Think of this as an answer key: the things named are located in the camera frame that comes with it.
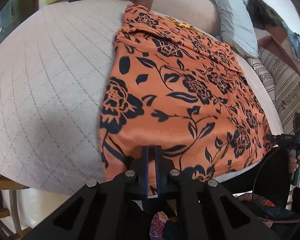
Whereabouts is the orange black floral cloth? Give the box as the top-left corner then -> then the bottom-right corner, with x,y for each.
98,3 -> 272,181

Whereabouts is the striped floral bedding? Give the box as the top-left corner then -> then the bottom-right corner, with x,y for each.
245,48 -> 300,134

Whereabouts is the dark patterned garment pile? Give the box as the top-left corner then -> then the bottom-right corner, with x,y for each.
236,193 -> 300,228

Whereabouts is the light blue cloth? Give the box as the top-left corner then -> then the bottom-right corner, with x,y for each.
281,21 -> 300,61

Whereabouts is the light grey-blue pillow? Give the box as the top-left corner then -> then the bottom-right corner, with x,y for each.
215,0 -> 258,58

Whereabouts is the dark furry item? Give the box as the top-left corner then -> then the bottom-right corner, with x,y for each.
246,0 -> 283,30

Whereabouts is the wooden chair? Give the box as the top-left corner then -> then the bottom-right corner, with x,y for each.
0,174 -> 31,239

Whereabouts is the beige bolster with brown band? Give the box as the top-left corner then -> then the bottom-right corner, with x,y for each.
133,0 -> 221,37

